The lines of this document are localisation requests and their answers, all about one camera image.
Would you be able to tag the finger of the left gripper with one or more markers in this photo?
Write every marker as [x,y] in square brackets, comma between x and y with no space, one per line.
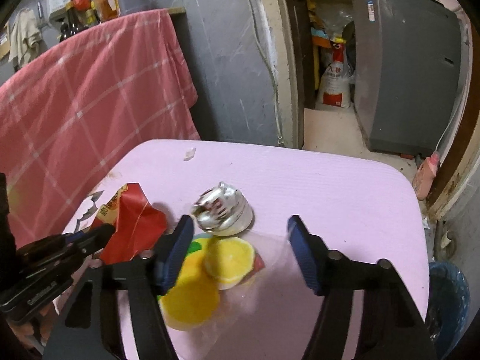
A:
[78,241]

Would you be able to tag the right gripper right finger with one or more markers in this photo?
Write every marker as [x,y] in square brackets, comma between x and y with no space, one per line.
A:
[391,325]

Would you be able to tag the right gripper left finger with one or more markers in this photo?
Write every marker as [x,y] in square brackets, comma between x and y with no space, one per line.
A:
[89,324]

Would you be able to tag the red paper packet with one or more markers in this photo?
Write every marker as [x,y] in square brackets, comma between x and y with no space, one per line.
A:
[138,225]

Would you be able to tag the yellow fruit cup packaging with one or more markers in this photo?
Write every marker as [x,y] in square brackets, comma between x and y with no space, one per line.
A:
[217,285]

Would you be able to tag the silver metal can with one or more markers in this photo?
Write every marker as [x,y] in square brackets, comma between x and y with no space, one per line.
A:
[223,211]

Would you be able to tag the blue trash bin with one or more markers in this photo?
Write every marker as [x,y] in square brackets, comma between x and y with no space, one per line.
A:
[448,306]

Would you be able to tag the pink floral tablecloth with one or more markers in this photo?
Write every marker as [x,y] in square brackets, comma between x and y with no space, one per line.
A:
[365,209]

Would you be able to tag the small white paper scrap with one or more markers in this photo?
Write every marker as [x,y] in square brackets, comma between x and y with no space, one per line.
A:
[189,154]

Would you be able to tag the red plaid cloth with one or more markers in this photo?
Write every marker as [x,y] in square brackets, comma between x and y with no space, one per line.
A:
[69,116]

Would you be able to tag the pink bottle on floor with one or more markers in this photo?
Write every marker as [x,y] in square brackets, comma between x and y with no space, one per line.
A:
[425,176]

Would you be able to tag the beige hanging towel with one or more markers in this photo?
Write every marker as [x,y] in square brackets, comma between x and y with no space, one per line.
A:
[25,38]

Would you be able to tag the dark sauce bottle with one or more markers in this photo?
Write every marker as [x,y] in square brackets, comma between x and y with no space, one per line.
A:
[75,26]

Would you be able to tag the white red sack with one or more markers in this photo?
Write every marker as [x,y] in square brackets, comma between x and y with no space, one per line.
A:
[335,82]

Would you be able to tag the grey washing machine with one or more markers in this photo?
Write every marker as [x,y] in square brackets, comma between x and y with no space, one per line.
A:
[407,68]

